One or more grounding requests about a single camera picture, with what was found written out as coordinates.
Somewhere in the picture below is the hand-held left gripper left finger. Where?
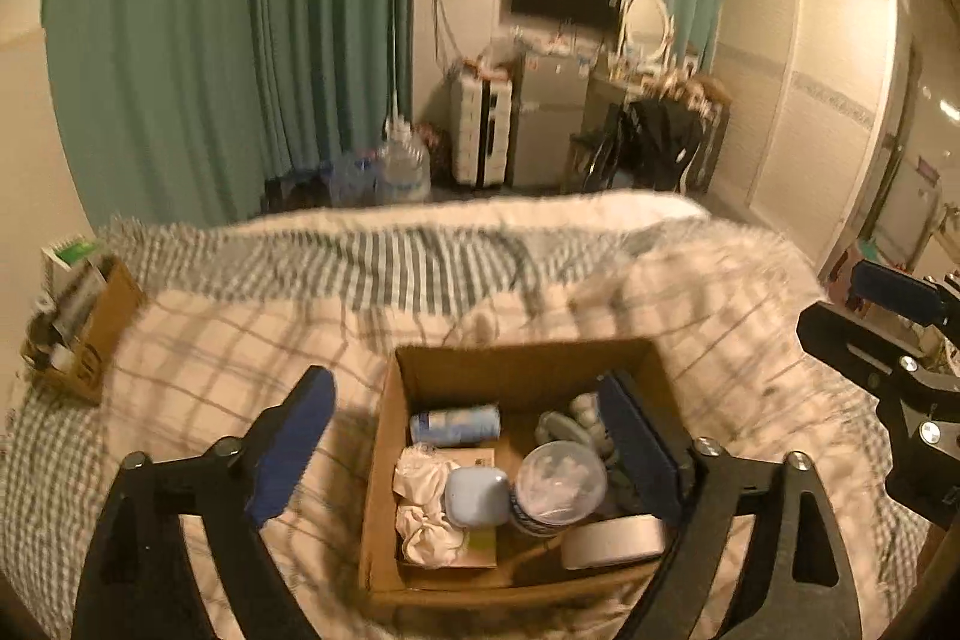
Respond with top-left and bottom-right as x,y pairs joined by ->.
71,366 -> 337,640

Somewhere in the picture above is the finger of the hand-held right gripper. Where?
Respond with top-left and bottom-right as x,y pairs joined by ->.
855,260 -> 960,332
796,302 -> 960,402

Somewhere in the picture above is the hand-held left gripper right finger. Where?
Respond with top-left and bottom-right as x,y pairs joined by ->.
596,370 -> 863,640

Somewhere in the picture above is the grey green bundle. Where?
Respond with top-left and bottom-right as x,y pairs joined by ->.
535,394 -> 625,470

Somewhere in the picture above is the clear floss pick container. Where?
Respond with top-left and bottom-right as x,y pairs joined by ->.
513,441 -> 608,537

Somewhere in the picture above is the white tape roll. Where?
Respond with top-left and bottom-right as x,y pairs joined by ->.
562,514 -> 670,571

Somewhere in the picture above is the large cardboard box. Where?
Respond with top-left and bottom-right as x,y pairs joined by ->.
358,338 -> 695,607

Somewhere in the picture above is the white cloth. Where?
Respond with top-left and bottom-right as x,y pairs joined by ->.
394,445 -> 470,567

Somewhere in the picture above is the tan printed carton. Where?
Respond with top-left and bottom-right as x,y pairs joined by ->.
439,447 -> 499,570

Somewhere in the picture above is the white blue tube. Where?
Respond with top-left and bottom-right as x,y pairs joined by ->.
409,405 -> 502,448

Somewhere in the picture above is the light blue case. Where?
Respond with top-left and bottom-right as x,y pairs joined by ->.
444,465 -> 512,530

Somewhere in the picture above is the plastic stool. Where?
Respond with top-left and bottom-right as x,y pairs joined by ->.
823,239 -> 886,305

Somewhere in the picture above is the white louvered wardrobe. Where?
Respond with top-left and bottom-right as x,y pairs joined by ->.
707,0 -> 899,272

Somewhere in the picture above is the small cardboard box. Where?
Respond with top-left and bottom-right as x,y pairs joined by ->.
21,256 -> 149,406

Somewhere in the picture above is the green checked bed sheet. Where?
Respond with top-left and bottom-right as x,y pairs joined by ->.
0,212 -> 721,566

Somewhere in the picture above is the green white carton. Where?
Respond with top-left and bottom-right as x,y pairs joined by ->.
43,237 -> 104,285

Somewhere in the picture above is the large clear water bottle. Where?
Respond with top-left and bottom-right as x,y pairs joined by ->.
375,117 -> 434,208

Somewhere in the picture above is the grey small fridge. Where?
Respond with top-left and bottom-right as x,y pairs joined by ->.
514,51 -> 595,193

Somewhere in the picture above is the chair with black jacket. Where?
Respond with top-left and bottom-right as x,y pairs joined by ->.
570,66 -> 732,195

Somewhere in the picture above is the white suitcase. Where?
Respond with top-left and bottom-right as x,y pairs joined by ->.
450,70 -> 516,189

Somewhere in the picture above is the white oval mirror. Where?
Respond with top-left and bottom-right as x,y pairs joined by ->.
619,0 -> 674,70

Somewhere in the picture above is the white pole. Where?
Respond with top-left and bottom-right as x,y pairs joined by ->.
388,0 -> 401,124

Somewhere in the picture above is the wall cable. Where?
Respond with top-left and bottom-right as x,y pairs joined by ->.
433,0 -> 467,75

